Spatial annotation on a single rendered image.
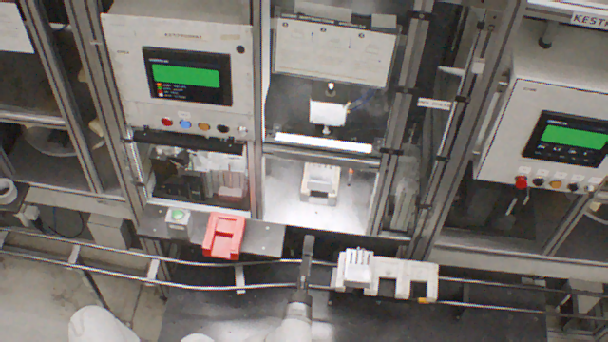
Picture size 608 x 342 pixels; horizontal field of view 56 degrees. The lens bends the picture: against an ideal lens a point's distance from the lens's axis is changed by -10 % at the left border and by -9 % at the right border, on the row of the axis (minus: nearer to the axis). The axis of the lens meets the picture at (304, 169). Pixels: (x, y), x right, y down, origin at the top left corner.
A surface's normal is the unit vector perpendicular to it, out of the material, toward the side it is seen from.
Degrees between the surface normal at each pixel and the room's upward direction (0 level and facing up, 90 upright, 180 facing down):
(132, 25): 91
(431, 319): 0
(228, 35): 90
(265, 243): 0
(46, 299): 0
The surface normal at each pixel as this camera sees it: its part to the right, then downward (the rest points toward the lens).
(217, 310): 0.04, -0.59
